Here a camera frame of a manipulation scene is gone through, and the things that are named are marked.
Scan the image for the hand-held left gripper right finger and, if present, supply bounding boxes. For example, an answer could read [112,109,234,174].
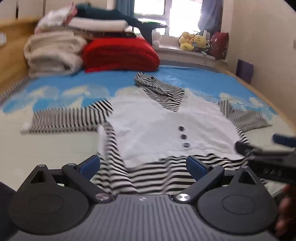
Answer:
[174,155,267,202]

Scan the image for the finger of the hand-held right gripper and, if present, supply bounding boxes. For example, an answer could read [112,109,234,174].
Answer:
[235,141,258,160]
[272,133,296,149]

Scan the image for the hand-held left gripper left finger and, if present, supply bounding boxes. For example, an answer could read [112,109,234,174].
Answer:
[17,155,114,202]

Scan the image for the white black striped shirt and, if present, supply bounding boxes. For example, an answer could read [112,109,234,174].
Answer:
[20,72,273,197]

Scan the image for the person's right hand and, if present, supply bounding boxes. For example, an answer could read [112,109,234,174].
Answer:
[276,185,296,236]

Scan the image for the purple box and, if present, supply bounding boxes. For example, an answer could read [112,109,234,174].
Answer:
[235,59,254,84]

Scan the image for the blue white patterned bed mat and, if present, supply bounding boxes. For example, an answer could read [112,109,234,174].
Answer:
[0,63,292,209]

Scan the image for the dark red plush cushion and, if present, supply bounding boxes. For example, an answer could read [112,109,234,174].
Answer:
[210,32,230,60]

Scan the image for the red folded blanket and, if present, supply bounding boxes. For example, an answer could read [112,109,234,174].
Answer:
[83,37,160,73]

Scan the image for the cream folded blanket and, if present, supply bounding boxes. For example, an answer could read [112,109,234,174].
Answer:
[23,31,88,78]

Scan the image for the yellow plush toys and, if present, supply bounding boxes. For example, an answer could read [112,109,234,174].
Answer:
[179,31,212,52]

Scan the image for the white plush toy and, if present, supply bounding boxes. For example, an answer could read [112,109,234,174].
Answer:
[151,30,162,46]

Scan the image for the blue curtain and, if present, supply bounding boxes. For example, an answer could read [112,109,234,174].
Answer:
[198,0,223,35]
[116,0,135,20]

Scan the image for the wooden headboard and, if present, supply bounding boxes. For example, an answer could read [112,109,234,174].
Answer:
[0,18,41,94]

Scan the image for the pink white folded cloth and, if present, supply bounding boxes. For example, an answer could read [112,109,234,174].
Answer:
[35,3,78,33]

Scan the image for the teal garment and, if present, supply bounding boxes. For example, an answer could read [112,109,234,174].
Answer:
[75,4,169,35]

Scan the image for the window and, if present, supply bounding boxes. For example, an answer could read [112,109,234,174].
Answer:
[133,0,204,36]

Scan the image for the wooden bed frame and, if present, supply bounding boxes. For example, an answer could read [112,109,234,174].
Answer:
[214,64,296,132]

